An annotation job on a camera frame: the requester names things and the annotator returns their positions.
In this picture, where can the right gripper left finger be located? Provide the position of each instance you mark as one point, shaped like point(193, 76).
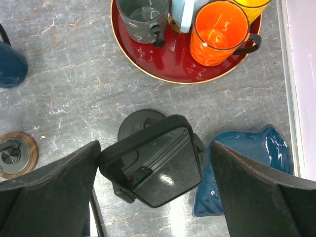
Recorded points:
point(51, 201)

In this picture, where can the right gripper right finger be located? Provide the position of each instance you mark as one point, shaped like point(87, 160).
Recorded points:
point(260, 201)

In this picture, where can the black round base stand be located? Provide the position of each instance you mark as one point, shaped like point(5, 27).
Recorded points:
point(138, 120)

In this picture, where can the round wooden base stand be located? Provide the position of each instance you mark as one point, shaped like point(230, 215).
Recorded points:
point(19, 154)

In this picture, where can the blue leaf-shaped dish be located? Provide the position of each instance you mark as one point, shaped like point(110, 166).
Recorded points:
point(266, 145)

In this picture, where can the dark blue mug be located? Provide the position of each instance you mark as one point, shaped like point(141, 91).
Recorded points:
point(13, 66)

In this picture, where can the red round tray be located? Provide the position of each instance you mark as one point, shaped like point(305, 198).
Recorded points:
point(173, 62)

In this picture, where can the orange mug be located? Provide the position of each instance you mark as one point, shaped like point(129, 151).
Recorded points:
point(221, 29)

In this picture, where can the yellow mug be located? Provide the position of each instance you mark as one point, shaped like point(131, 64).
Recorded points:
point(252, 8)

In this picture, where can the grey mug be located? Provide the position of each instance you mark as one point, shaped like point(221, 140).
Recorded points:
point(145, 20)

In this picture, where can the light blue mug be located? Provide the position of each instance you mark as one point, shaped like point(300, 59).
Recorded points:
point(184, 12)

